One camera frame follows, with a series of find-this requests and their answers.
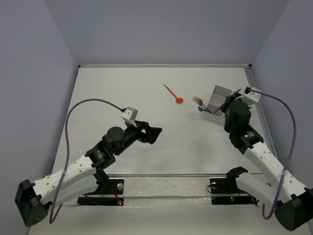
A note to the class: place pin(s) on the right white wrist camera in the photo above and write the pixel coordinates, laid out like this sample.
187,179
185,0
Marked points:
249,97

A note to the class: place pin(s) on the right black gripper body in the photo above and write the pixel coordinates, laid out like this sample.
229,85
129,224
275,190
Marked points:
224,108

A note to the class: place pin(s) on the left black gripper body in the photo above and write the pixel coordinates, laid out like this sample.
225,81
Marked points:
143,132

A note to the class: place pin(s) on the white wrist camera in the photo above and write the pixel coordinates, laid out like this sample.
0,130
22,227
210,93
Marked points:
129,116
249,97

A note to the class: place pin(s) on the orange plastic spoon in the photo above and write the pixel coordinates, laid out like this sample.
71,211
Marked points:
178,100

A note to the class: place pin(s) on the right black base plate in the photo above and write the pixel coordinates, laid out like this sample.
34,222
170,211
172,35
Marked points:
224,191

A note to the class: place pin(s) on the white divided container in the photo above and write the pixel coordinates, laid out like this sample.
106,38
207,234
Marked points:
217,98

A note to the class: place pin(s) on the blue plastic fork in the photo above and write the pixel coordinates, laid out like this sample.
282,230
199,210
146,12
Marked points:
202,109

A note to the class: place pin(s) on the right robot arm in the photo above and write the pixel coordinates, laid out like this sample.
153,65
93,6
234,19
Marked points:
290,201

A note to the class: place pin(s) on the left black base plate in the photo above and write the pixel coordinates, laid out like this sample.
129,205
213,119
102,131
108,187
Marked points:
109,192

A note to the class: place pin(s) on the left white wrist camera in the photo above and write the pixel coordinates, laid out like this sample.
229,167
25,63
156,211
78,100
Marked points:
129,116

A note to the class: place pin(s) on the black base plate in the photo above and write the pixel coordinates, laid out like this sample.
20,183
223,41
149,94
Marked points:
224,191
109,192

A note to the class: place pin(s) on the copper metal fork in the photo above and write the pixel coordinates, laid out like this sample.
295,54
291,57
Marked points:
199,102

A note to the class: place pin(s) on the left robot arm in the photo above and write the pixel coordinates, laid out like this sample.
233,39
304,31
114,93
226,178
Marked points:
35,200

